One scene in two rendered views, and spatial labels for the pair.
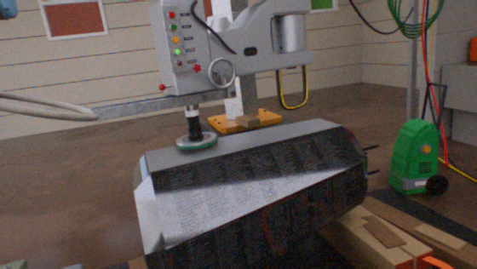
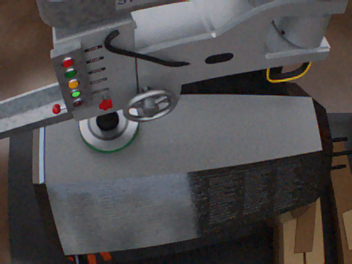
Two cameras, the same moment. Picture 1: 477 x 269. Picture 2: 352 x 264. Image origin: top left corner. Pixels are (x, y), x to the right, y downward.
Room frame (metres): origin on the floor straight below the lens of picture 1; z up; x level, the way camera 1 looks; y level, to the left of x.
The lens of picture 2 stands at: (0.93, -0.14, 2.37)
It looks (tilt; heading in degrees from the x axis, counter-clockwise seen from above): 65 degrees down; 11
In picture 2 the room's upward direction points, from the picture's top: 2 degrees clockwise
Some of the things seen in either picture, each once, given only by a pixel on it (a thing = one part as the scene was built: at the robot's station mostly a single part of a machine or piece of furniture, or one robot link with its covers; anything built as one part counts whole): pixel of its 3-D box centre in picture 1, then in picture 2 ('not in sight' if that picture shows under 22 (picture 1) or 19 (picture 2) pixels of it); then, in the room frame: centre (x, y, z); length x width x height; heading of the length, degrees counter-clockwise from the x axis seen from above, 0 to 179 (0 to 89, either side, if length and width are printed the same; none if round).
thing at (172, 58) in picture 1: (174, 39); (72, 78); (1.46, 0.23, 1.39); 0.08 x 0.03 x 0.28; 118
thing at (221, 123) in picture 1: (243, 118); not in sight; (2.48, -0.05, 0.76); 0.49 x 0.49 x 0.05; 16
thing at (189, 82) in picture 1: (197, 49); (122, 41); (1.63, 0.15, 1.34); 0.36 x 0.22 x 0.45; 118
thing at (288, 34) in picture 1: (288, 34); (303, 11); (1.91, -0.36, 1.36); 0.19 x 0.19 x 0.20
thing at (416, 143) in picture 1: (416, 139); not in sight; (2.43, -1.42, 0.43); 0.35 x 0.35 x 0.87; 1
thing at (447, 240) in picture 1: (439, 236); (351, 229); (1.59, -1.09, 0.13); 0.25 x 0.10 x 0.01; 26
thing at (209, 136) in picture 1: (196, 139); (108, 121); (1.60, 0.22, 0.89); 0.21 x 0.21 x 0.01
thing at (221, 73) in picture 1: (218, 73); (147, 94); (1.55, 0.06, 1.22); 0.15 x 0.10 x 0.15; 118
